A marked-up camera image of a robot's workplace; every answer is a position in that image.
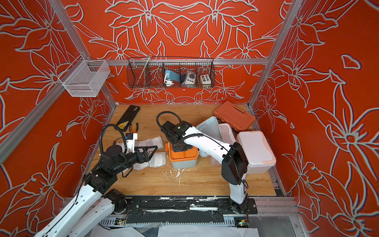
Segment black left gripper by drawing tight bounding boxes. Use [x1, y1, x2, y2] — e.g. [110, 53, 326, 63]
[113, 145, 158, 176]

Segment orange tray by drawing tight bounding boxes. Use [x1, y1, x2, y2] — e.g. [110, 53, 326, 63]
[165, 143, 199, 162]

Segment grey orange medicine chest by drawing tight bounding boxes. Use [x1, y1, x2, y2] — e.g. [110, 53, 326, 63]
[164, 116, 224, 170]

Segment gauze packet clear wrapper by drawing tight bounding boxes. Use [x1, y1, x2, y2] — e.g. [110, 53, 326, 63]
[116, 143, 125, 152]

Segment pink medicine chest box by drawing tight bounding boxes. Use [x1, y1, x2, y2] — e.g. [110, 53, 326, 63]
[210, 123, 236, 166]

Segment white pink first aid kit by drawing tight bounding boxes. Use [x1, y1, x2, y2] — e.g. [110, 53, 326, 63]
[236, 131, 276, 175]

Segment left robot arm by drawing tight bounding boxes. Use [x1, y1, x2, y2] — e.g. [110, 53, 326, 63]
[36, 145, 158, 237]

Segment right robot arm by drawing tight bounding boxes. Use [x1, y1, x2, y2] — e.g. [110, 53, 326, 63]
[158, 121, 248, 204]

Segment black warning label case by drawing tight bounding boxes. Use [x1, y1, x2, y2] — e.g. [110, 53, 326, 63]
[116, 105, 141, 132]

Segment red plastic tool case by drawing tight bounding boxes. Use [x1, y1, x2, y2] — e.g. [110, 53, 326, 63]
[213, 101, 256, 132]

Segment blue item in basket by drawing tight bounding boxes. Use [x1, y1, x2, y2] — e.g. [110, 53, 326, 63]
[164, 70, 180, 82]

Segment white device with dials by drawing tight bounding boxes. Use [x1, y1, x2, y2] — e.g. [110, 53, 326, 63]
[184, 71, 196, 86]

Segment white button box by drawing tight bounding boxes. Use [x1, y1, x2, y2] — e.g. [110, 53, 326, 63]
[199, 74, 212, 87]

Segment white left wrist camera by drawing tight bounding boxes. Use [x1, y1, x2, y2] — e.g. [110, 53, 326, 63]
[124, 133, 138, 153]

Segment orange handled pliers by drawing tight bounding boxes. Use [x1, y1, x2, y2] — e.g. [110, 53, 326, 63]
[129, 123, 139, 133]

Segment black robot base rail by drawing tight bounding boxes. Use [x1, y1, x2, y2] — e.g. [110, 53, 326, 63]
[113, 196, 258, 215]

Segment black wire wall basket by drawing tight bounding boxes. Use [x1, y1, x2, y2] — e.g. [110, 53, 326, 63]
[126, 56, 216, 89]

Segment aluminium frame post left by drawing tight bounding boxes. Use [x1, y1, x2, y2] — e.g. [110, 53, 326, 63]
[49, 1, 116, 107]

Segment aluminium frame post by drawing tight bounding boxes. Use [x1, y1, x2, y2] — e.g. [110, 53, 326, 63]
[49, 1, 116, 107]
[247, 0, 304, 109]

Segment white wire mesh basket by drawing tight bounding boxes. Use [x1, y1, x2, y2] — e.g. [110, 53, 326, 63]
[58, 61, 110, 97]

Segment aluminium horizontal back rail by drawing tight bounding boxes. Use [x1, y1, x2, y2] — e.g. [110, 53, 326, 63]
[105, 58, 268, 66]

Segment aluminium frame post right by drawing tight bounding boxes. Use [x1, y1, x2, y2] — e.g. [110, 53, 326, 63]
[247, 0, 304, 109]

